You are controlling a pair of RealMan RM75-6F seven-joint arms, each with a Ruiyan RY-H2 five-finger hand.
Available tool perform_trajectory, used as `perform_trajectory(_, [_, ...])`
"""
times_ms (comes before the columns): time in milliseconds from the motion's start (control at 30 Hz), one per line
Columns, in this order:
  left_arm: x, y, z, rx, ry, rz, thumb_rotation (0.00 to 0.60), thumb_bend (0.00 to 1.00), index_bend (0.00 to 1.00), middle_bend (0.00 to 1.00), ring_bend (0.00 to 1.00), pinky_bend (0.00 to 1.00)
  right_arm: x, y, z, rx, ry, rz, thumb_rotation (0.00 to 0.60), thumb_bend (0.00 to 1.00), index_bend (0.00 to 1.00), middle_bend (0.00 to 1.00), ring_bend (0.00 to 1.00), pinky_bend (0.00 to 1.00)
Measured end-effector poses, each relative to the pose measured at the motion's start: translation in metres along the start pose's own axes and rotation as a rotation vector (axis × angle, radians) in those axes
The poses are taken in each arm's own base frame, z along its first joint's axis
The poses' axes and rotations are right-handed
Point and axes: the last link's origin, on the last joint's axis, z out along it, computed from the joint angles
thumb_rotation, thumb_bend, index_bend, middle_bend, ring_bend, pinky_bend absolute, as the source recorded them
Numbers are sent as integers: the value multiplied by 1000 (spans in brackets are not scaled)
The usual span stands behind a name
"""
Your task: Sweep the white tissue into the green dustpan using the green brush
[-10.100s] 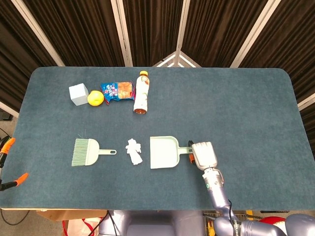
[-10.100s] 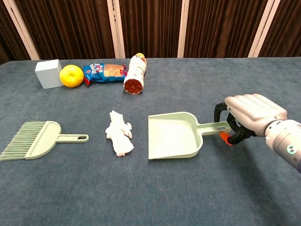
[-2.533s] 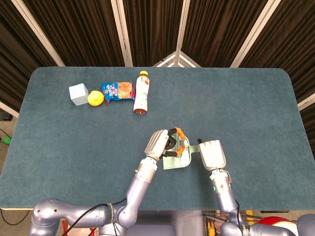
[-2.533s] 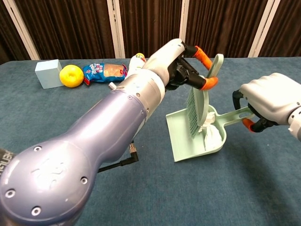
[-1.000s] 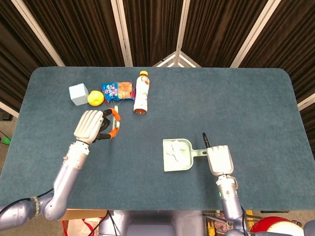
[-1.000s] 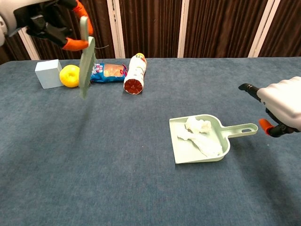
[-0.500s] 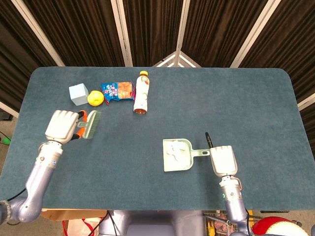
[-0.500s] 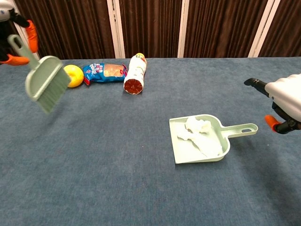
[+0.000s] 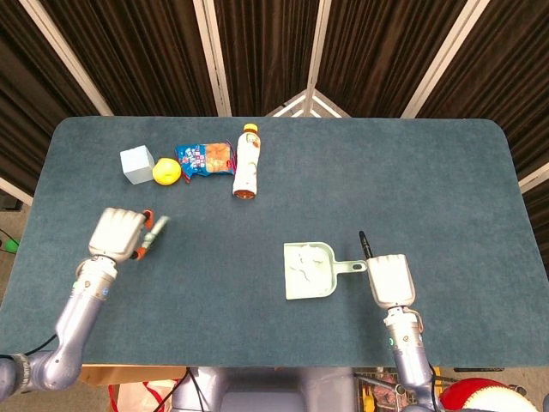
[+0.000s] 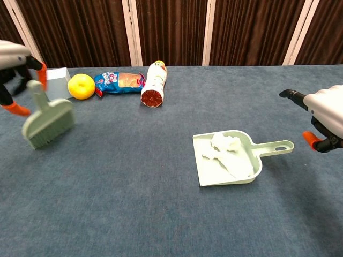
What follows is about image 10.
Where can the light green plastic dustpan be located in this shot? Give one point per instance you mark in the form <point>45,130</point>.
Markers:
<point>207,171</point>

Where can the white screen frame post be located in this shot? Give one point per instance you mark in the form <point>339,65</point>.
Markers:
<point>298,34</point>
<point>24,34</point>
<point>131,32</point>
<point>209,32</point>

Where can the brown pleated curtain panel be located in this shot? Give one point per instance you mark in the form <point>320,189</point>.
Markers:
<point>254,32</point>
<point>80,32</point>
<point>171,32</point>
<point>6,24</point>
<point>327,32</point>

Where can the blue snack bag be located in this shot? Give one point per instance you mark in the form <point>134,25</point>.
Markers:
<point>118,83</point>

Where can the yellow round fruit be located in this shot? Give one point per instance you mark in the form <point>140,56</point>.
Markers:
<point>81,87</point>

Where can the white cube box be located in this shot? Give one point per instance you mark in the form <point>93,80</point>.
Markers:
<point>57,85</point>

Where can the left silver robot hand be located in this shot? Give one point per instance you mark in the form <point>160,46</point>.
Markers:
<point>10,53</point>

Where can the white drink bottle yellow cap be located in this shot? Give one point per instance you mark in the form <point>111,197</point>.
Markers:
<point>155,80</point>

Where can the white paper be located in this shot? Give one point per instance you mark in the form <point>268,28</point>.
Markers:
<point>225,143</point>

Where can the light green hand broom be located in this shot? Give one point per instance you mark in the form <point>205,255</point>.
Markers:
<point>48,117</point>

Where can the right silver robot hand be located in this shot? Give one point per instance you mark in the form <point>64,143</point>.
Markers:
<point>329,107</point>

